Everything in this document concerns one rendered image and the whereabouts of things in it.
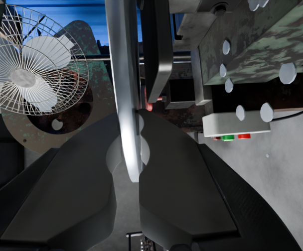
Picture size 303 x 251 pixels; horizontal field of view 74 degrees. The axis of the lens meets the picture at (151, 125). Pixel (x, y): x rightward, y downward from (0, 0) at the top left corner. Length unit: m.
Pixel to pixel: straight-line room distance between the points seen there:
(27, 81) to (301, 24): 1.06
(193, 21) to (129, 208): 6.88
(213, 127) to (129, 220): 6.86
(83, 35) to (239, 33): 1.53
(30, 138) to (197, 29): 1.48
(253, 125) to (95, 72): 1.33
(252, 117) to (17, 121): 1.57
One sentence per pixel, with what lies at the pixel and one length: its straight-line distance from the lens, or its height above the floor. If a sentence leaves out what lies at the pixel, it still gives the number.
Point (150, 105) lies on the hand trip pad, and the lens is 0.53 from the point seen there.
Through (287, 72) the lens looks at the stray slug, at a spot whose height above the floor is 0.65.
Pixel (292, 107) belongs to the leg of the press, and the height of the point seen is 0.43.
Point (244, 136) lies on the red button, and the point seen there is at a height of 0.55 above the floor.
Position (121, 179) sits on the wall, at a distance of 6.92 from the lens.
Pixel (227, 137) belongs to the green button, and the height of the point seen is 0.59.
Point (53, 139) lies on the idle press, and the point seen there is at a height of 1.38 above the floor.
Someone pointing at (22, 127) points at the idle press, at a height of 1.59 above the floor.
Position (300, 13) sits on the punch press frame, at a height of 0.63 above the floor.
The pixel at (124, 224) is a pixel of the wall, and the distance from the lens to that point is 7.29.
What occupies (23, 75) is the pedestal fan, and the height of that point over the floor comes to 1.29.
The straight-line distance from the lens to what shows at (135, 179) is 0.16.
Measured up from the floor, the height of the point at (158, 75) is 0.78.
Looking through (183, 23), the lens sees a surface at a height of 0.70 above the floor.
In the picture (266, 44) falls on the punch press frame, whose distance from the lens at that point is 0.32.
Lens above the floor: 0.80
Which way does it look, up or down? 6 degrees down
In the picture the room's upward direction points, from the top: 94 degrees counter-clockwise
